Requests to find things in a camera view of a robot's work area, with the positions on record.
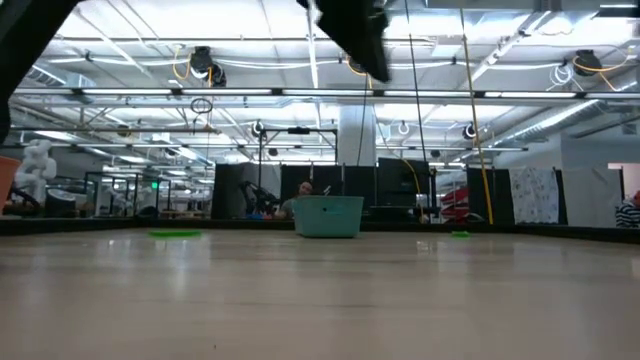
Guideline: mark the person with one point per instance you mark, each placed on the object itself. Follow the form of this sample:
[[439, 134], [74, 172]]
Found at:
[[304, 189], [627, 212]]

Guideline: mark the black background robot arm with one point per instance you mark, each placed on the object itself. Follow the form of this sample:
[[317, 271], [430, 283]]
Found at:
[[257, 195]]

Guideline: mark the white humanoid robot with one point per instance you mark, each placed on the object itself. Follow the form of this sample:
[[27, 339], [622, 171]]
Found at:
[[35, 170]]

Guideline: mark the white patterned cloth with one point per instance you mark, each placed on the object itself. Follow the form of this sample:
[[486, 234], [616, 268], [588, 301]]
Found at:
[[532, 195]]

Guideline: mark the red object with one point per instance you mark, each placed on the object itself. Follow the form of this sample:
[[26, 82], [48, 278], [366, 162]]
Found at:
[[455, 202]]

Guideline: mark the black cabinet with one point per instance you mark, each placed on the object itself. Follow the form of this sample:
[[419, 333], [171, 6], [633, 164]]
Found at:
[[400, 182]]

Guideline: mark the black gantry frame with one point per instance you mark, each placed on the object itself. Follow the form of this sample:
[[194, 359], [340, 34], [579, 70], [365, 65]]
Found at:
[[299, 130]]

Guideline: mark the white building column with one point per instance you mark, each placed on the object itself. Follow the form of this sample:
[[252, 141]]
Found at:
[[357, 135]]

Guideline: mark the orange plastic basket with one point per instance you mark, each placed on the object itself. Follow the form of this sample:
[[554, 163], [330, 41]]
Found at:
[[7, 180]]

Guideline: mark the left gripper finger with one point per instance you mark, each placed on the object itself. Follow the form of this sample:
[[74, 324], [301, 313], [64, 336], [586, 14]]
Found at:
[[362, 50], [382, 40]]

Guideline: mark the plain white cloth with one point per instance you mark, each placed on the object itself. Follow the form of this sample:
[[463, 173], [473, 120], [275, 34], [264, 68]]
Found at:
[[592, 197]]

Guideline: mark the black workstation frame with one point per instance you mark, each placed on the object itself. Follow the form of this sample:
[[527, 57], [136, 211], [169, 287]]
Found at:
[[127, 173]]

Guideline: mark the black aluminium table frame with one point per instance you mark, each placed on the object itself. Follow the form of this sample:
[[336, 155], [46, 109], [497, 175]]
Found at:
[[235, 226]]

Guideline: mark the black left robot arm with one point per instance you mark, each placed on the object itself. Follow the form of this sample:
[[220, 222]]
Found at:
[[25, 40]]

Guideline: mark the silver ceiling duct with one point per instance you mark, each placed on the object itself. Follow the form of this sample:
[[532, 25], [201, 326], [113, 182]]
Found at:
[[550, 125]]

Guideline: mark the black partition panel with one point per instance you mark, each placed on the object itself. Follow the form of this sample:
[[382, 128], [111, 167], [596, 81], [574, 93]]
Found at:
[[487, 195], [350, 175]]

